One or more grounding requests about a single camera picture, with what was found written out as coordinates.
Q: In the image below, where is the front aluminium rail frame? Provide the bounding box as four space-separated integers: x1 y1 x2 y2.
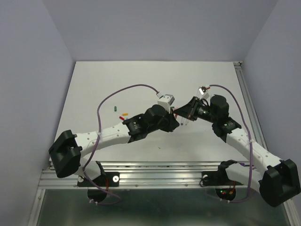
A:
38 161 220 191

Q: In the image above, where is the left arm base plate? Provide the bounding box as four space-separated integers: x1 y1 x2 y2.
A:
77 162 121 206

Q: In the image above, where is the right side aluminium rail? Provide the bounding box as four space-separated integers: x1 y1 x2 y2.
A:
233 62 267 149

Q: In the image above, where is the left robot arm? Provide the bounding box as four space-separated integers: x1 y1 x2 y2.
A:
48 105 180 186

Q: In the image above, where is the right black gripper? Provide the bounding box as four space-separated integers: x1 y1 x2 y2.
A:
173 97 217 123

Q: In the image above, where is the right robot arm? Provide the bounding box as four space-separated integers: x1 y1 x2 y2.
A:
174 95 301 207

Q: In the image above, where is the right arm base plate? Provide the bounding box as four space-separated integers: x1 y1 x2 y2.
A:
199 160 242 201

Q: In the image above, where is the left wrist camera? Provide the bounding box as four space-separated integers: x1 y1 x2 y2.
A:
157 94 175 113

